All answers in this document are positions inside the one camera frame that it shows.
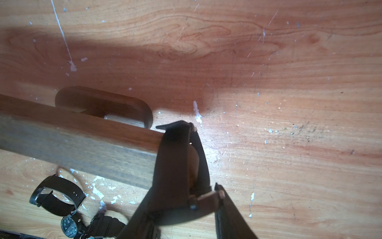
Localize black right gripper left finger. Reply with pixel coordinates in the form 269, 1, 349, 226
117, 189, 161, 239

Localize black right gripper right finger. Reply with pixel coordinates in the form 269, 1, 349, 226
214, 183, 258, 239

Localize black watch placed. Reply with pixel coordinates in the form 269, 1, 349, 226
149, 121, 219, 226

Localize black slim round watch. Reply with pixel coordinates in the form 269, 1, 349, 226
29, 175, 86, 217

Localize dark wooden watch stand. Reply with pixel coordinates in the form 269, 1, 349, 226
1, 86, 163, 189

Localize black chunky sport watch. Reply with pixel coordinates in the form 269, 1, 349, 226
81, 213, 126, 239

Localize black watch dark red dial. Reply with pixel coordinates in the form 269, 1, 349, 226
61, 214, 86, 239

